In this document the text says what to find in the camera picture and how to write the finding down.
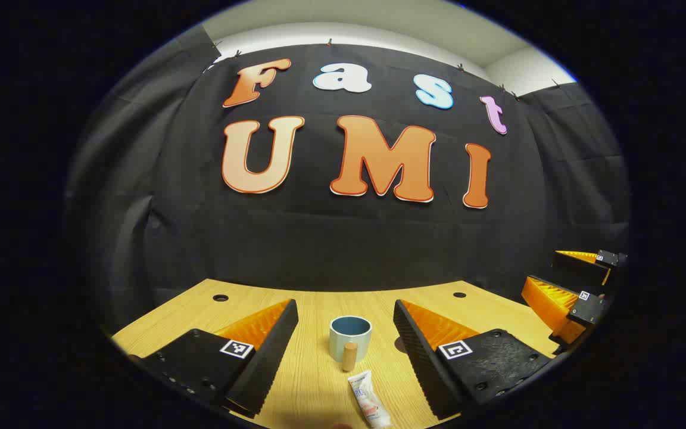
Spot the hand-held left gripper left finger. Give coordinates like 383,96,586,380
130,299,299,418

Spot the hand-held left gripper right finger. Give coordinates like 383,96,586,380
393,299,553,421

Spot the light blue cup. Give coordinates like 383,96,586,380
329,316,373,371

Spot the white toothpaste tube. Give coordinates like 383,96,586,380
347,370,392,428

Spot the wooden desktop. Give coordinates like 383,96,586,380
111,279,564,429

